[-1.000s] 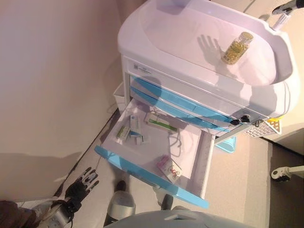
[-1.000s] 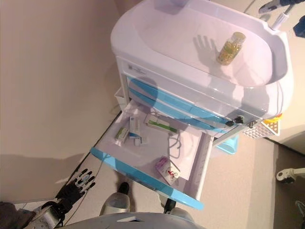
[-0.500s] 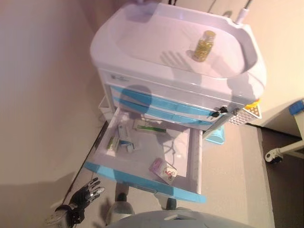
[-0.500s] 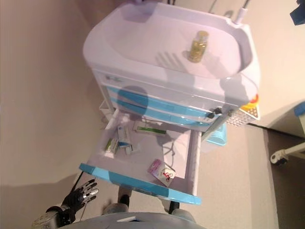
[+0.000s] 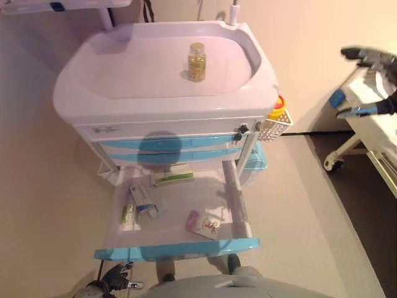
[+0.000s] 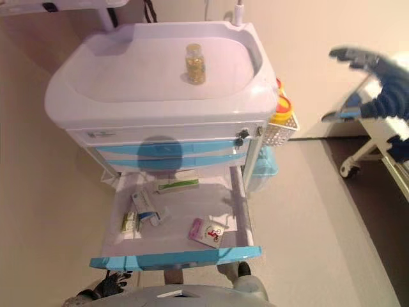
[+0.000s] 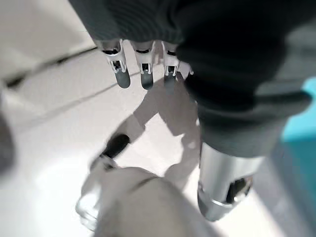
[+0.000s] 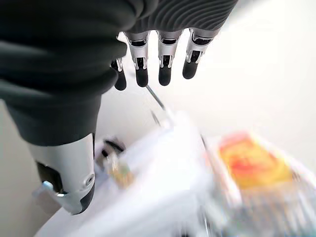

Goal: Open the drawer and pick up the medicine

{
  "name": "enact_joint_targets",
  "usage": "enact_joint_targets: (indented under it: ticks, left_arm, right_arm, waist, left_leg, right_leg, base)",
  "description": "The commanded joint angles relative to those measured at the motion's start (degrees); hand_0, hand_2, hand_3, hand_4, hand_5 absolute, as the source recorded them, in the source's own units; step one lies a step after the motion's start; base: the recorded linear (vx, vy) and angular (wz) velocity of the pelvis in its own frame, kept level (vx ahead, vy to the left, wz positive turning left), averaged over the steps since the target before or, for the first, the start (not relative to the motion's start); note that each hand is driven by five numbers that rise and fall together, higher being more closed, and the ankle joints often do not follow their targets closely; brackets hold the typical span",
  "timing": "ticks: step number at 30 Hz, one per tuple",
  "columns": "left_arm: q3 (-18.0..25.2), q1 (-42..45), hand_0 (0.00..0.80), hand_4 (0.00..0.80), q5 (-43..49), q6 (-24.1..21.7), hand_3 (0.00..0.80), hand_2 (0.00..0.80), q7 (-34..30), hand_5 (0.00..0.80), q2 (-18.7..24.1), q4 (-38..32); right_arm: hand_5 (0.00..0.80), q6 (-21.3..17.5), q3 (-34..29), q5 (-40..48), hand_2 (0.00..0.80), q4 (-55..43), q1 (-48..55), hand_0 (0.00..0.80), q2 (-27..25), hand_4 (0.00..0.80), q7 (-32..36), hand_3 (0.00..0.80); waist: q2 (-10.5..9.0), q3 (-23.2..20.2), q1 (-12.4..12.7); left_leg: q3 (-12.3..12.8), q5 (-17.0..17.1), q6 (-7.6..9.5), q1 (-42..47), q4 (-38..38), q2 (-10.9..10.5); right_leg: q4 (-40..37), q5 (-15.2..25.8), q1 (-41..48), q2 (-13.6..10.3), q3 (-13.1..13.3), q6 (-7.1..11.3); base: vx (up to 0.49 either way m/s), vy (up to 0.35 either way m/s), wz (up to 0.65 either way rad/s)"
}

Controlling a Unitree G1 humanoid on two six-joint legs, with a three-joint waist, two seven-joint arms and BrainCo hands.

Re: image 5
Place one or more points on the yellow sharps container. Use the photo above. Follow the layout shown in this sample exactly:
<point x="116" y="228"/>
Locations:
<point x="277" y="110"/>

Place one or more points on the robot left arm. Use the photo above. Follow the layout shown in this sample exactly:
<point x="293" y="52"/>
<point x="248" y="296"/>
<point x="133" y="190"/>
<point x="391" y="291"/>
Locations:
<point x="93" y="290"/>

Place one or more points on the teal waste bin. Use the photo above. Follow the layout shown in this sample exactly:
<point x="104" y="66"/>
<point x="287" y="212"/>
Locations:
<point x="256" y="164"/>

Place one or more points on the small white blue box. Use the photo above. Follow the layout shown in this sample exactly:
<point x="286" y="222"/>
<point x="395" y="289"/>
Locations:
<point x="155" y="211"/>

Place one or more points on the black cart keys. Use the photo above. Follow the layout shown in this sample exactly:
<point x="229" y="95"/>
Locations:
<point x="241" y="132"/>

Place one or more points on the white infusion pole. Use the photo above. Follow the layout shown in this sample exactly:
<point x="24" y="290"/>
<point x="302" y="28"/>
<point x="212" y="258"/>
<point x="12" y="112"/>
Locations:
<point x="234" y="12"/>

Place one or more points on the pink pill pack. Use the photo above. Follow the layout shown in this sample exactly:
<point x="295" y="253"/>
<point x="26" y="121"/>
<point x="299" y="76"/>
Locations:
<point x="193" y="221"/>

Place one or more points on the robot grey torso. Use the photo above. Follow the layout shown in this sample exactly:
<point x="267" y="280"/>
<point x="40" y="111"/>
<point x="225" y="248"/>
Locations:
<point x="232" y="287"/>

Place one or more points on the small green white box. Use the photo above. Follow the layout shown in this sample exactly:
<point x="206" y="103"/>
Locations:
<point x="128" y="214"/>

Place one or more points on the long green white box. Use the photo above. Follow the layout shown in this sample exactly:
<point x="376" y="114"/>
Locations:
<point x="173" y="179"/>

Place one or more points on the blue front drawer with medicines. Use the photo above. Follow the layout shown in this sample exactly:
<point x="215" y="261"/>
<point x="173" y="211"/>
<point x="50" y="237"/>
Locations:
<point x="186" y="198"/>

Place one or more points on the blue front cart drawer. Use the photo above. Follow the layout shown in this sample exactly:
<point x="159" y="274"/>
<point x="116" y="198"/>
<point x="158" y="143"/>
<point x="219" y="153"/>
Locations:
<point x="211" y="154"/>
<point x="211" y="143"/>

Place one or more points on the white medical cart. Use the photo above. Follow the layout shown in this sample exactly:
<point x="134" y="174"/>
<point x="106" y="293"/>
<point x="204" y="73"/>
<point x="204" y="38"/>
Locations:
<point x="139" y="68"/>

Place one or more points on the white overbed table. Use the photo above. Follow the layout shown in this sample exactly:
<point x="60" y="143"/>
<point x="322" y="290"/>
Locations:
<point x="93" y="4"/>

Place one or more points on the large white blue medicine box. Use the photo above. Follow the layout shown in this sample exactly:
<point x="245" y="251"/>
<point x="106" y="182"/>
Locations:
<point x="141" y="194"/>

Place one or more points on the yellow pill bottle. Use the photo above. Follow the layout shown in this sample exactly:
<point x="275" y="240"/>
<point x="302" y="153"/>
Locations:
<point x="197" y="63"/>

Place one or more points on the white hospital bed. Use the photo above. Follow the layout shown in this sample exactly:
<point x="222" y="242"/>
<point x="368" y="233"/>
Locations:
<point x="369" y="93"/>

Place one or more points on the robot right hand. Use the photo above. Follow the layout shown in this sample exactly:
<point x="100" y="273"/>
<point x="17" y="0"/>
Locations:
<point x="387" y="105"/>

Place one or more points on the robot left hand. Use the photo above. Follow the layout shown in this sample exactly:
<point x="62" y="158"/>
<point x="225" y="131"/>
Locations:
<point x="116" y="279"/>

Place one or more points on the bed caster wheel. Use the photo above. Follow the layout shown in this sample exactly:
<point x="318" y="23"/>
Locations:
<point x="333" y="164"/>

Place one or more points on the white perforated basket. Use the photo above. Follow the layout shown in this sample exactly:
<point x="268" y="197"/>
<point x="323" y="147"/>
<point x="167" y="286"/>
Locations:
<point x="274" y="128"/>

